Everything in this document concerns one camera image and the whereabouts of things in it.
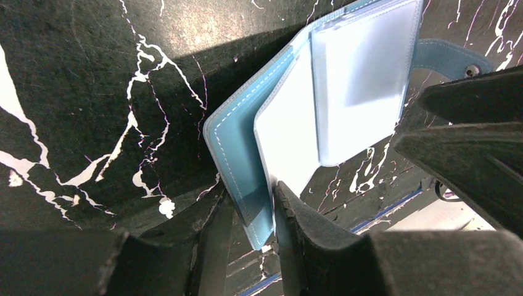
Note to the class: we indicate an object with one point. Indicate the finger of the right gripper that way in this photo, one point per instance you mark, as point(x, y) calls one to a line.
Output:
point(495, 97)
point(480, 163)

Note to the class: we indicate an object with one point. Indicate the blue card holder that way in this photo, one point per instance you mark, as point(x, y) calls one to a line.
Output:
point(336, 88)

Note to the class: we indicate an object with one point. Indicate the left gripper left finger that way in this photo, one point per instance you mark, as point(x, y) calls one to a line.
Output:
point(186, 255)

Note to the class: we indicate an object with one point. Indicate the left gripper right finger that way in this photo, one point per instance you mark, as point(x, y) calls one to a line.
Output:
point(318, 257)

